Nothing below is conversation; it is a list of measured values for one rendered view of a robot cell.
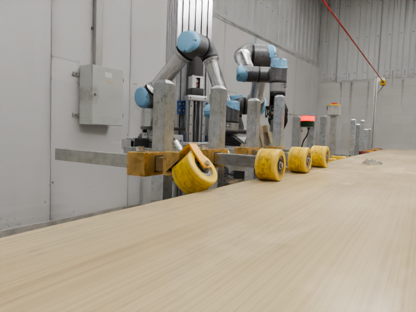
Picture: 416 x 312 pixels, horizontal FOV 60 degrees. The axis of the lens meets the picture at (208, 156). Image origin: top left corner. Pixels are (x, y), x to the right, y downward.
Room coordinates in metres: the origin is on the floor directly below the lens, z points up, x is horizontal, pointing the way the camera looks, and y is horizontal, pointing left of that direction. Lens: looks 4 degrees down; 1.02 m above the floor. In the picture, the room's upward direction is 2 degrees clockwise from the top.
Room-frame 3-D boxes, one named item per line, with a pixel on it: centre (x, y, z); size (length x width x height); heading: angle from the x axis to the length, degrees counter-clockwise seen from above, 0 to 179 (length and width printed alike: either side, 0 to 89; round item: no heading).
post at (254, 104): (1.25, -0.15, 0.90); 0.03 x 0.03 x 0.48; 59
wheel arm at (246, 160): (1.04, 0.05, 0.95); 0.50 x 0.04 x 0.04; 59
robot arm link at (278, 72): (1.67, -0.31, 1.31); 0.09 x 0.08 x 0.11; 1
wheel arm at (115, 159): (0.86, 0.24, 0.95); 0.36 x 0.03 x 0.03; 59
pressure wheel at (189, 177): (0.73, 0.03, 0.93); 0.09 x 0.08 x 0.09; 59
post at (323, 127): (2.11, -0.67, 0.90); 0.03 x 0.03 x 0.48; 59
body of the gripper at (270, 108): (1.66, -0.31, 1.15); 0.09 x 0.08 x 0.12; 149
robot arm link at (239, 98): (2.44, -0.17, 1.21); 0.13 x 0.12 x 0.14; 91
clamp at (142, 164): (0.80, 0.12, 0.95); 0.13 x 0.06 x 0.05; 149
